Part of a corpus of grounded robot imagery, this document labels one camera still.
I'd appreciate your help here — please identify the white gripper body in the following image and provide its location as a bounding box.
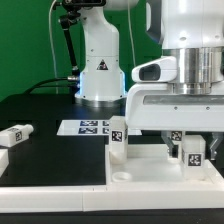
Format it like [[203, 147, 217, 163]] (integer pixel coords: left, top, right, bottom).
[[125, 56, 224, 132]]

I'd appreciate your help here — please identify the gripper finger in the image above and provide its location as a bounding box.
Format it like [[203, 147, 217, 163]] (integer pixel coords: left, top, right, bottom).
[[209, 132, 223, 160], [161, 131, 175, 157]]

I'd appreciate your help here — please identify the white block with tag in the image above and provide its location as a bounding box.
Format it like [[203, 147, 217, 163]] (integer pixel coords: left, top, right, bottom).
[[182, 135, 206, 180]]

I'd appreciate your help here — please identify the white square table top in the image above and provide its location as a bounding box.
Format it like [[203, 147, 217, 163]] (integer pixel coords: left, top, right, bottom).
[[105, 144, 224, 184]]

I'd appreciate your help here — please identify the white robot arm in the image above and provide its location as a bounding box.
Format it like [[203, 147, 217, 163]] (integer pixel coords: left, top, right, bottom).
[[63, 0, 224, 150]]

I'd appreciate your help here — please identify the white L-shaped fence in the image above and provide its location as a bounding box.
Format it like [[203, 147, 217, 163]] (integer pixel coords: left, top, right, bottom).
[[0, 146, 224, 213]]

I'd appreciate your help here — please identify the white marker base plate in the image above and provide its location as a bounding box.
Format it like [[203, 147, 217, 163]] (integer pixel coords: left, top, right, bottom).
[[57, 120, 141, 136]]

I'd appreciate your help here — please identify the white cable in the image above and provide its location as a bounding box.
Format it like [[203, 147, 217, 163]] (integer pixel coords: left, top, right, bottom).
[[48, 0, 60, 95]]

